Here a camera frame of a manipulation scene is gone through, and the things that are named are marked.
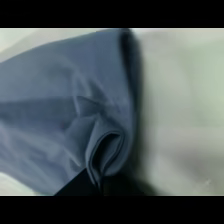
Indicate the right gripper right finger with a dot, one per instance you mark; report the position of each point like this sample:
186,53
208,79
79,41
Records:
118,187

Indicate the blue T-shirt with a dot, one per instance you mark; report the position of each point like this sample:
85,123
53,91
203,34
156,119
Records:
50,100

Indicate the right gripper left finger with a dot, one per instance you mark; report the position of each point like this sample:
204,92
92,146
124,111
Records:
78,186

